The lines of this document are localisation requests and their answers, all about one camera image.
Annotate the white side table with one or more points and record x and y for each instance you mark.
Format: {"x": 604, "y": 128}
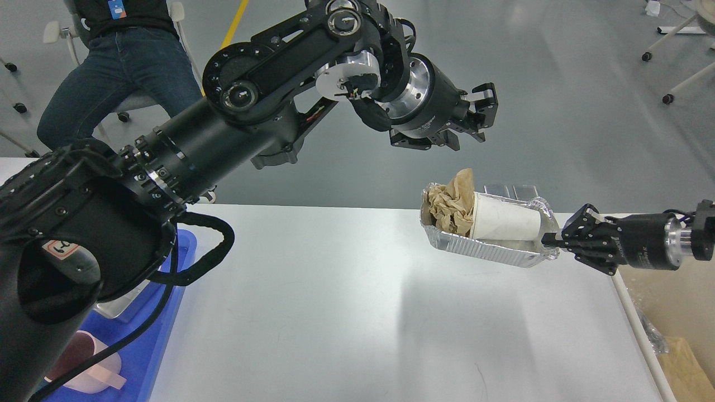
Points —
{"x": 10, "y": 166}

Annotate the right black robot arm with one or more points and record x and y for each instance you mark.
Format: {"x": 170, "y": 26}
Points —
{"x": 701, "y": 221}

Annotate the person in black clothes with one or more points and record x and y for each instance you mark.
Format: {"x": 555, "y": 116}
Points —
{"x": 117, "y": 72}

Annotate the brown paper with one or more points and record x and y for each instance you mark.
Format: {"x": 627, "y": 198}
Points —
{"x": 450, "y": 208}

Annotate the aluminium foil tray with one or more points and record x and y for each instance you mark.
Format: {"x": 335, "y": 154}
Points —
{"x": 521, "y": 253}

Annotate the steel rectangular container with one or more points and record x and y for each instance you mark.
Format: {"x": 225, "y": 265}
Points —
{"x": 124, "y": 308}

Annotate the pink mug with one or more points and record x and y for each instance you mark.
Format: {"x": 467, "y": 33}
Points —
{"x": 96, "y": 378}

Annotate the right floor plate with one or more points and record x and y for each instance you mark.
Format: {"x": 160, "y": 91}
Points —
{"x": 525, "y": 192}

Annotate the white plastic bin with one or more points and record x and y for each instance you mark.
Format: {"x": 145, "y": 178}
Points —
{"x": 680, "y": 304}

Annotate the white paper cup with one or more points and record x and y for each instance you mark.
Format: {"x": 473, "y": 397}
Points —
{"x": 498, "y": 219}

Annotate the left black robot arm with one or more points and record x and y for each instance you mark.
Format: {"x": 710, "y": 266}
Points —
{"x": 85, "y": 225}

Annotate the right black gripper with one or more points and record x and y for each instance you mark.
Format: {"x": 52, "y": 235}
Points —
{"x": 649, "y": 241}

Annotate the floor plate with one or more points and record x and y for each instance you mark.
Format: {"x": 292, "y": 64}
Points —
{"x": 502, "y": 191}
{"x": 525, "y": 192}

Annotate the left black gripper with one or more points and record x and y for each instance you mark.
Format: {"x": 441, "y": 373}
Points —
{"x": 423, "y": 114}

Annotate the left floor plate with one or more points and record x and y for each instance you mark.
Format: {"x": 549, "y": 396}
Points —
{"x": 502, "y": 191}

